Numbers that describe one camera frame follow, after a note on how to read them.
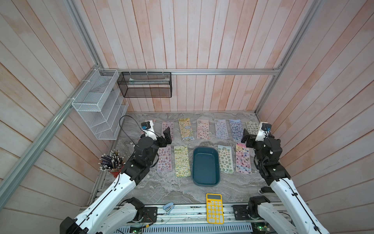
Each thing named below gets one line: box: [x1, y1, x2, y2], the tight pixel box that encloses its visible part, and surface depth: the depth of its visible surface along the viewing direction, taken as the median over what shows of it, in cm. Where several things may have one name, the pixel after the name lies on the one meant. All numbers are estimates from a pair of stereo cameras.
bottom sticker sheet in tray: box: [196, 118, 210, 140], surface depth 112 cm
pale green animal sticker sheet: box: [217, 145, 234, 174], surface depth 95 cm
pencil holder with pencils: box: [98, 149, 126, 178], surface depth 77 cm
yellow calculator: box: [205, 193, 225, 225], surface depth 76 cm
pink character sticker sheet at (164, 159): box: [157, 144, 173, 173], surface depth 95 cm
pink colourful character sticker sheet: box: [235, 142, 252, 174], surface depth 94 cm
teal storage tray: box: [192, 146, 221, 187], surface depth 92 cm
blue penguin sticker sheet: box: [228, 118, 244, 143], surface depth 113 cm
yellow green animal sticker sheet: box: [173, 145, 191, 178], surface depth 94 cm
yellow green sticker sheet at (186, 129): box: [178, 117, 195, 142], surface depth 110 cm
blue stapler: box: [162, 201, 175, 216], surface depth 76 cm
